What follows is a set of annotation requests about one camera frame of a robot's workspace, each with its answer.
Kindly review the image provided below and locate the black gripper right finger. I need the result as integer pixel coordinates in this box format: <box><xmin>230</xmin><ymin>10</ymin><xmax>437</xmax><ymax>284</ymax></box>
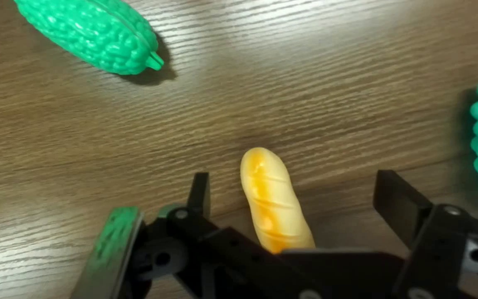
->
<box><xmin>372</xmin><ymin>168</ymin><xmax>478</xmax><ymax>299</ymax></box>

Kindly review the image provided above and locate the brown wooden table with shelf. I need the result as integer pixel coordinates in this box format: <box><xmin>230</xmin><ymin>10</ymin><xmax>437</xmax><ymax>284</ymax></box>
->
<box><xmin>0</xmin><ymin>0</ymin><xmax>478</xmax><ymax>299</ymax></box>

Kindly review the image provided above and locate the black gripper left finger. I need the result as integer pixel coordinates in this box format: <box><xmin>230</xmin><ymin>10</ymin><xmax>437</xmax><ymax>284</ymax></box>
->
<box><xmin>72</xmin><ymin>171</ymin><xmax>286</xmax><ymax>299</ymax></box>

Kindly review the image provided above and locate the green toy corn cob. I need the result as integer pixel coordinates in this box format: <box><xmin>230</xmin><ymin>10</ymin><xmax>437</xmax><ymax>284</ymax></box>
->
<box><xmin>12</xmin><ymin>0</ymin><xmax>167</xmax><ymax>78</ymax></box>

